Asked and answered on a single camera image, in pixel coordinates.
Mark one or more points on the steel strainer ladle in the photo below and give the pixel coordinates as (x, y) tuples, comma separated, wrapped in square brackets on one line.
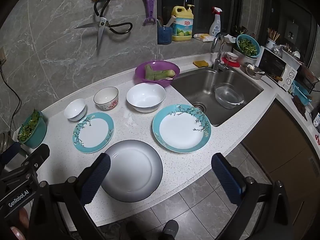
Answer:
[(256, 73)]

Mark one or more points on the large teal floral plate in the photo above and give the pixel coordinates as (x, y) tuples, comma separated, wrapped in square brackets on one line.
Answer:
[(181, 128)]

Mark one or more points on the clear glass bowl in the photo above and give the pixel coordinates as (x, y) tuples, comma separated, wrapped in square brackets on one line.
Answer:
[(227, 96)]

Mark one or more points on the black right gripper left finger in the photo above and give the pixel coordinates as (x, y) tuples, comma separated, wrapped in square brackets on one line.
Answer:
[(75, 193)]

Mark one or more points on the small red-patterned cup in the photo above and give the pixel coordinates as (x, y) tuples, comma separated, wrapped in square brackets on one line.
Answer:
[(231, 56)]

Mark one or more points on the blue utensil cup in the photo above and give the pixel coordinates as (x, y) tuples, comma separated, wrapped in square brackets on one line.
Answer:
[(164, 35)]

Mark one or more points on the person's left hand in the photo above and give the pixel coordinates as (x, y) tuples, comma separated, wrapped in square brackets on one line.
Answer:
[(21, 224)]

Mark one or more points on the purple peeler tool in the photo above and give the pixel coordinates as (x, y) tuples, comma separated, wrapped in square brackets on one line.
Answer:
[(149, 6)]

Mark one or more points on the green vegetable piece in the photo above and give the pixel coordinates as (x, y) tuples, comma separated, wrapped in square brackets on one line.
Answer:
[(150, 74), (163, 75)]

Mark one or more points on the purple plastic bowl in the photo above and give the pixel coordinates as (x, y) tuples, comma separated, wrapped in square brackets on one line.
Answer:
[(157, 65)]

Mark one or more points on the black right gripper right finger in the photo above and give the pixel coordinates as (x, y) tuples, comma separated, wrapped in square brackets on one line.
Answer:
[(246, 193)]

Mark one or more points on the grey gradient dinner plate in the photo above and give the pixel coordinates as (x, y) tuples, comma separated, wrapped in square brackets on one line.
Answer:
[(135, 173)]

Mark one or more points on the yellow dish soap bottle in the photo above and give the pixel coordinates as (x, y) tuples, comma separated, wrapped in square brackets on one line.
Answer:
[(182, 27)]

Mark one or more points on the white spray bottle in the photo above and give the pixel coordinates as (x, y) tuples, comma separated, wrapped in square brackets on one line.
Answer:
[(215, 28)]

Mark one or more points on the small teal floral plate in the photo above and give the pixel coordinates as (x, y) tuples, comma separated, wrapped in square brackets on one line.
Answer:
[(93, 132)]

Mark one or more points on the teal bowl of greens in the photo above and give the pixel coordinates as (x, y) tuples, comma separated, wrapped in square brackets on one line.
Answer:
[(33, 130)]

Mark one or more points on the chrome faucet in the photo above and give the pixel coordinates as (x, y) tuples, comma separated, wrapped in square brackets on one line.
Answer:
[(218, 64)]

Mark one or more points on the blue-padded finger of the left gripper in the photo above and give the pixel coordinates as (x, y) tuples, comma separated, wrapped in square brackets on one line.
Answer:
[(9, 153)]

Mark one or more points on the green vegetable piece right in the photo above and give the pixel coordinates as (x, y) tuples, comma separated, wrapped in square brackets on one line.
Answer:
[(163, 75)]

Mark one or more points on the white microwave oven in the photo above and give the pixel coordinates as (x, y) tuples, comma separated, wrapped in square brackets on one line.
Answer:
[(274, 65)]

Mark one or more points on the black kitchen scissors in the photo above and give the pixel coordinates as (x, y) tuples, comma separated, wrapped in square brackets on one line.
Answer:
[(103, 23)]

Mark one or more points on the stainless steel sink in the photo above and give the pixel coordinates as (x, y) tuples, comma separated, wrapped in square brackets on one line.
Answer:
[(198, 86)]

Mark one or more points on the pink floral rice bowl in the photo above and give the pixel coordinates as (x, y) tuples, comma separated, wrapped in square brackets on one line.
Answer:
[(106, 98)]

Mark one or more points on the teal colander with greens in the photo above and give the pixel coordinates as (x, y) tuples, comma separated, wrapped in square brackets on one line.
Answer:
[(248, 46)]

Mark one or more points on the chopsticks holder jar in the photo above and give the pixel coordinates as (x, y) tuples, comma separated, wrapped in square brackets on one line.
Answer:
[(272, 37)]

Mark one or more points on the sink drain strainer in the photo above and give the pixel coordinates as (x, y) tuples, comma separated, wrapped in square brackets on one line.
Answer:
[(200, 106)]

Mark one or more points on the green vegetable piece left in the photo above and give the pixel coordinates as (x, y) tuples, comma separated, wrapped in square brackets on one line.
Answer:
[(150, 74)]

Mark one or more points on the teal plastic basket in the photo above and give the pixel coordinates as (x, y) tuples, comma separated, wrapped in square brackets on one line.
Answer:
[(303, 95)]

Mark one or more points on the grey slipper shoe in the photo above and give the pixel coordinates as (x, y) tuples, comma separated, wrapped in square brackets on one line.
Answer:
[(170, 230)]

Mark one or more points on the yellow sponge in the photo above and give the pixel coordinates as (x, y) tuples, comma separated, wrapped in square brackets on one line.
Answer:
[(201, 63)]

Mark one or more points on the small white bowl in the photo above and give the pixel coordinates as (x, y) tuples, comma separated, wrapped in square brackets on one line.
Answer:
[(76, 110)]

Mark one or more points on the large white bowl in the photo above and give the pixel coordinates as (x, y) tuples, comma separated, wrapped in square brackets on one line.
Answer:
[(146, 97)]

